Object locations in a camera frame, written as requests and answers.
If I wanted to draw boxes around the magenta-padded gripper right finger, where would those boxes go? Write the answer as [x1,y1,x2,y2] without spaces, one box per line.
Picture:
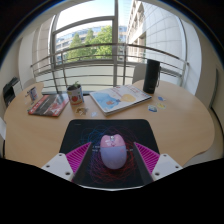
[132,141,184,186]

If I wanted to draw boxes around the pink and purple computer mouse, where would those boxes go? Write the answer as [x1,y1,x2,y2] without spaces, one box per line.
[99,134,128,170]

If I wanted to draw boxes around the small blue printed cup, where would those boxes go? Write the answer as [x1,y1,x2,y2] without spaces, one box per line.
[27,86,39,102]

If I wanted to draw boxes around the light blue magazine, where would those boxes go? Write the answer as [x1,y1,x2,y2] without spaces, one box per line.
[89,84,153,117]

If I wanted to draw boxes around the red magazine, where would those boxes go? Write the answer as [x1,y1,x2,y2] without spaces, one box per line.
[27,93,70,118]

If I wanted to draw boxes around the small white plant pot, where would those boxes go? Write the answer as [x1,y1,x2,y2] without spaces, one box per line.
[66,80,84,107]

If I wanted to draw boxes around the white chair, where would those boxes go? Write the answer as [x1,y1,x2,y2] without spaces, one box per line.
[131,63,148,85]
[0,116,7,141]

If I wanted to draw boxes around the metal balcony railing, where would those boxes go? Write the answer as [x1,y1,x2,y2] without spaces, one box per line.
[30,43,189,94]

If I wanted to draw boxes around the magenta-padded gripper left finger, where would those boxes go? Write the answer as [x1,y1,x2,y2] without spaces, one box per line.
[40,142,93,185]

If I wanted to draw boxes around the black mouse pad red print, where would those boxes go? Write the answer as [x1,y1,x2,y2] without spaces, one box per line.
[59,118,160,188]

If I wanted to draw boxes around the black tumbler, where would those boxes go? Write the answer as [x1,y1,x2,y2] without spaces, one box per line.
[142,58,162,95]

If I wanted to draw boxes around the black printer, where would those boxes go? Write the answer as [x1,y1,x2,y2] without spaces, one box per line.
[2,77,23,108]

